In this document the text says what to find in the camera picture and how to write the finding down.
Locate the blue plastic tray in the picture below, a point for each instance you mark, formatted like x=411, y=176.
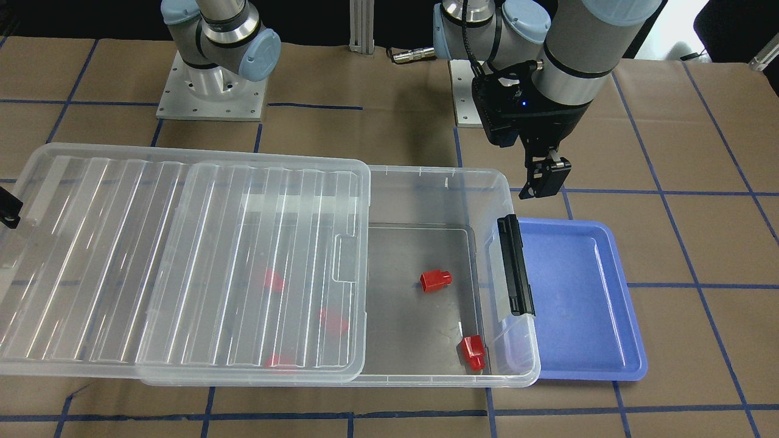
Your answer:
x=584, y=316

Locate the black box latch handle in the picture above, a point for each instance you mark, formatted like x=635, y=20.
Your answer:
x=519, y=292

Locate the clear plastic storage box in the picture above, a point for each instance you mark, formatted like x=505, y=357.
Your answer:
x=370, y=276

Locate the clear plastic box lid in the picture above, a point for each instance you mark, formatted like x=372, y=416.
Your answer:
x=79, y=270

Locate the red block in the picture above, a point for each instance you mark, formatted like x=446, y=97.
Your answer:
x=473, y=351
x=273, y=282
x=436, y=280
x=333, y=323
x=281, y=362

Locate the aluminium frame post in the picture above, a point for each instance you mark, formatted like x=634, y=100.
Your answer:
x=361, y=26

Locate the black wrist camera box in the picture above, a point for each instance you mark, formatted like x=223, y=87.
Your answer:
x=499, y=99

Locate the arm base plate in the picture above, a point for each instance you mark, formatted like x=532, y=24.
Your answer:
x=461, y=76
x=213, y=94

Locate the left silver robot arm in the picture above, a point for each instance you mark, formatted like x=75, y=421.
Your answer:
x=534, y=72

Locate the silver cable connector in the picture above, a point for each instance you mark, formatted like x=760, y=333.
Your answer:
x=409, y=56

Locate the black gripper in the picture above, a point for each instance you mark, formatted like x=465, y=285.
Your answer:
x=560, y=128

